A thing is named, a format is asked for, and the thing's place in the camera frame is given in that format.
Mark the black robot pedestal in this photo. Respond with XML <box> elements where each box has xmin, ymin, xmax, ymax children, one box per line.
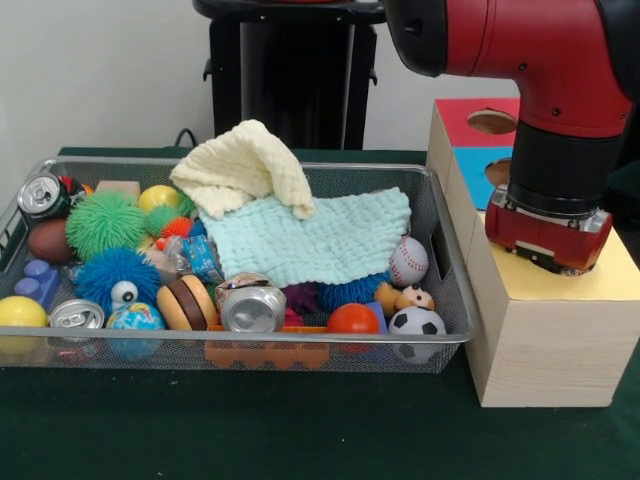
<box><xmin>192</xmin><ymin>0</ymin><xmax>391</xmax><ymax>150</ymax></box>

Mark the wooden box with three holes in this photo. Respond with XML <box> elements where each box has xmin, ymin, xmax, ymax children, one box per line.
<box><xmin>426</xmin><ymin>97</ymin><xmax>640</xmax><ymax>407</ymax></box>

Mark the globe print ball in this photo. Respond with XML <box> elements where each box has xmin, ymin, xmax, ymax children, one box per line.
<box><xmin>104</xmin><ymin>302</ymin><xmax>166</xmax><ymax>360</ymax></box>

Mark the dark blue spiky ball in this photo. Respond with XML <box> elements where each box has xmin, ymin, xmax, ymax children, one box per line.
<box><xmin>73</xmin><ymin>247</ymin><xmax>162</xmax><ymax>314</ymax></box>

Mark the large green spiky ball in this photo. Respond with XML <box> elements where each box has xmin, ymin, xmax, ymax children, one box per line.
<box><xmin>64</xmin><ymin>189</ymin><xmax>150</xmax><ymax>262</ymax></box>

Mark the cream muslin cloth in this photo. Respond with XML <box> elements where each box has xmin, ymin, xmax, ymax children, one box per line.
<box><xmin>169</xmin><ymin>118</ymin><xmax>316</xmax><ymax>220</ymax></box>

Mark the toy hamburger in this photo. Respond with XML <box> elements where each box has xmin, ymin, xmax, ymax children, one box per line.
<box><xmin>156</xmin><ymin>274</ymin><xmax>220</xmax><ymax>331</ymax></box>

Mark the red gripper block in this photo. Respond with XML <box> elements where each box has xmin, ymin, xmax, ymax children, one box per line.
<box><xmin>484</xmin><ymin>184</ymin><xmax>614</xmax><ymax>274</ymax></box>

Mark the shallow metal mesh bin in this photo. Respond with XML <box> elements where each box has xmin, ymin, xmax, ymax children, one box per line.
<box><xmin>0</xmin><ymin>155</ymin><xmax>481</xmax><ymax>375</ymax></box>

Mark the light blue muslin cloth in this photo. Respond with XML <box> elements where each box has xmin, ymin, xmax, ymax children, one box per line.
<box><xmin>198</xmin><ymin>187</ymin><xmax>414</xmax><ymax>289</ymax></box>

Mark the crushed silver can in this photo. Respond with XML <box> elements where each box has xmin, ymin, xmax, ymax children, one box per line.
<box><xmin>217</xmin><ymin>272</ymin><xmax>290</xmax><ymax>334</ymax></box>

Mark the black and white soccer ball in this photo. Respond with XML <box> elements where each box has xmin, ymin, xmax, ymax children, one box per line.
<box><xmin>387</xmin><ymin>305</ymin><xmax>448</xmax><ymax>364</ymax></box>

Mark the white baseball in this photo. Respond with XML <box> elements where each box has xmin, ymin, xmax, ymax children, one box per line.
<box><xmin>388</xmin><ymin>235</ymin><xmax>431</xmax><ymax>287</ymax></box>

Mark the dark green tablecloth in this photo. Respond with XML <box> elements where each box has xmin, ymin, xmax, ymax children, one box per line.
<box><xmin>599</xmin><ymin>162</ymin><xmax>640</xmax><ymax>236</ymax></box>
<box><xmin>0</xmin><ymin>145</ymin><xmax>640</xmax><ymax>480</ymax></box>

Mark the orange ball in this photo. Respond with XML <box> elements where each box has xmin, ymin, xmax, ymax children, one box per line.
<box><xmin>327</xmin><ymin>302</ymin><xmax>382</xmax><ymax>351</ymax></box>

